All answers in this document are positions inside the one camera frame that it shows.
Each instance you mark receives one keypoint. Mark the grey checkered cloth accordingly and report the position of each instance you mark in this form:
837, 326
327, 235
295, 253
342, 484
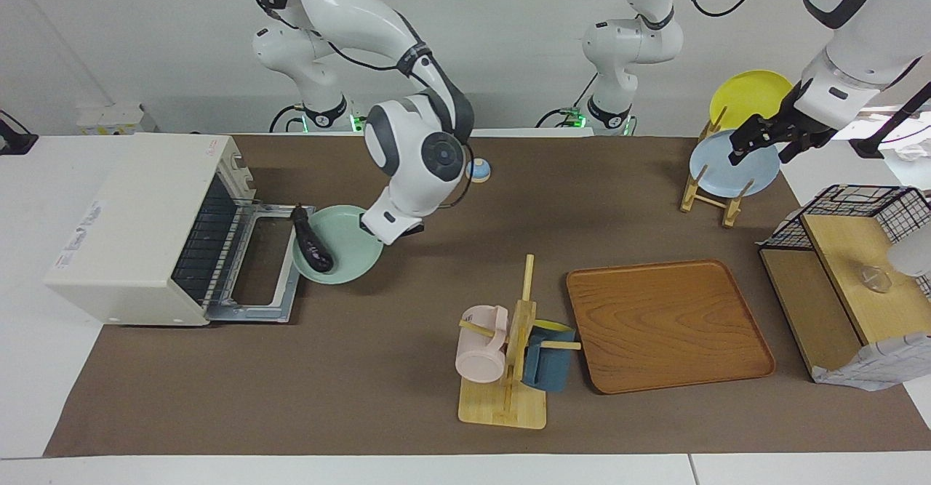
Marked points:
884, 365

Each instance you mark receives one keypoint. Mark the brown table mat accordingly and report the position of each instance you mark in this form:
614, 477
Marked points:
436, 289

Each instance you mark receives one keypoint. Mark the yellow plate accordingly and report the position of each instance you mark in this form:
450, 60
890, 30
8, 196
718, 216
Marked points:
753, 96

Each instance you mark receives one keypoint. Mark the white power box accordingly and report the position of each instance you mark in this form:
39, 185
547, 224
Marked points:
109, 118

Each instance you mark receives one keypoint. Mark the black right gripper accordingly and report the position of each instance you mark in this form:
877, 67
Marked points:
413, 229

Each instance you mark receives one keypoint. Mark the wooden mug tree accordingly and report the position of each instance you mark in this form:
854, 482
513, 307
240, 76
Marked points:
518, 325

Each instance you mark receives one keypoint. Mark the mint green plate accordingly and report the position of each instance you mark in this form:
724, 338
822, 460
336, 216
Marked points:
353, 252

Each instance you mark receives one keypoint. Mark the white crumpled bag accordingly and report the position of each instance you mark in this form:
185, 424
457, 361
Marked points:
905, 152

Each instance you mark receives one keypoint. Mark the black clamp mount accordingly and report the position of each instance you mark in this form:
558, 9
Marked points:
16, 139

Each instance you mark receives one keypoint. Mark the small blue call bell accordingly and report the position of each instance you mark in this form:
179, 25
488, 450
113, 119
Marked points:
481, 172

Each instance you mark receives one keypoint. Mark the clear glass cup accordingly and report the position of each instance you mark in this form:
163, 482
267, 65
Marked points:
876, 278

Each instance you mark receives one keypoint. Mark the pink mug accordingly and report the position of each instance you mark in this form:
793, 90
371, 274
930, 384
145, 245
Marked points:
480, 354

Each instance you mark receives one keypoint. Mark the white cup in basket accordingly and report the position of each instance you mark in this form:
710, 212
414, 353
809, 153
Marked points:
913, 256

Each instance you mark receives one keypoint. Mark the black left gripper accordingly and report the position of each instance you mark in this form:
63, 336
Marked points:
789, 125

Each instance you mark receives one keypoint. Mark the dark purple eggplant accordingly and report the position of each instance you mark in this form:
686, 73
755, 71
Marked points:
311, 241

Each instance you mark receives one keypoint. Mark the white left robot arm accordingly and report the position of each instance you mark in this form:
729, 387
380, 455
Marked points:
865, 49

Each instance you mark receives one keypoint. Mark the wooden plate rack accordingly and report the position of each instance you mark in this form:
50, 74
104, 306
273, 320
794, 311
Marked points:
731, 209

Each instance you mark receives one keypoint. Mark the white toaster oven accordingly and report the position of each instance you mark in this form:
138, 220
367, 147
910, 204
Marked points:
124, 230

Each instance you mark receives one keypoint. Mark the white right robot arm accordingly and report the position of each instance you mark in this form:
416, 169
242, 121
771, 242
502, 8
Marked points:
407, 129

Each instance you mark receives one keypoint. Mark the brown wooden tray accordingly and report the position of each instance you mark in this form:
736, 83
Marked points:
669, 325

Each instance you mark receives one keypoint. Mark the dark blue mug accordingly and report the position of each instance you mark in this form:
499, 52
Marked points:
549, 369

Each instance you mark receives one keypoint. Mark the light blue plate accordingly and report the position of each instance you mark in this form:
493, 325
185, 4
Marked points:
716, 169

